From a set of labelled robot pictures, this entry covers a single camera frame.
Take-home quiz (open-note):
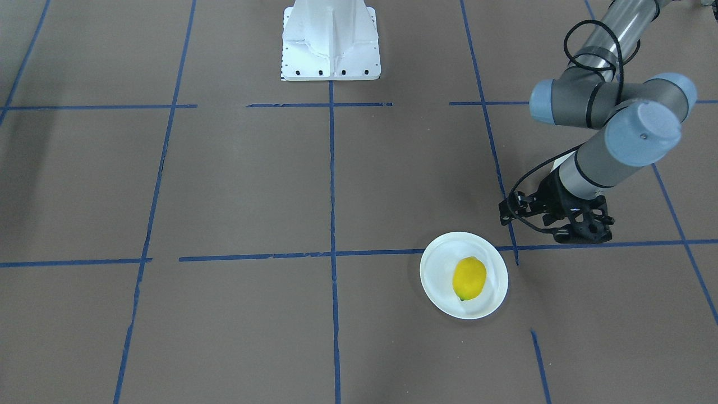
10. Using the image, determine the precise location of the yellow lemon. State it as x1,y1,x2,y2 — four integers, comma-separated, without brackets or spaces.
452,256,488,301

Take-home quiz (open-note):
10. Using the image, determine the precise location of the white bowl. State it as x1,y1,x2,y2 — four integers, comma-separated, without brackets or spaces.
551,158,564,171

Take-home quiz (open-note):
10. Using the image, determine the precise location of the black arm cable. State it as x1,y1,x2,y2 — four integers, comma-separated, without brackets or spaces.
505,20,643,235

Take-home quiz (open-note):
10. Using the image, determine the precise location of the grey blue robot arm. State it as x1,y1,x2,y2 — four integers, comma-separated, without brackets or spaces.
501,1,698,245

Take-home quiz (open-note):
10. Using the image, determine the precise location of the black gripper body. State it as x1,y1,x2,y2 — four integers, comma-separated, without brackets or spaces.
540,169,607,225

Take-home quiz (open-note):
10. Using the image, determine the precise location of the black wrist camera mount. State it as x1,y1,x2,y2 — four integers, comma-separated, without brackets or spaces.
498,191,544,226

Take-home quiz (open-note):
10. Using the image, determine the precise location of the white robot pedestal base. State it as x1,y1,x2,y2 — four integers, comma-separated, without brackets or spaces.
280,1,382,81

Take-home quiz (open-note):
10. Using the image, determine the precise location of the white round plate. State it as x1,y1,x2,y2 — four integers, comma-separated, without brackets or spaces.
420,232,509,320

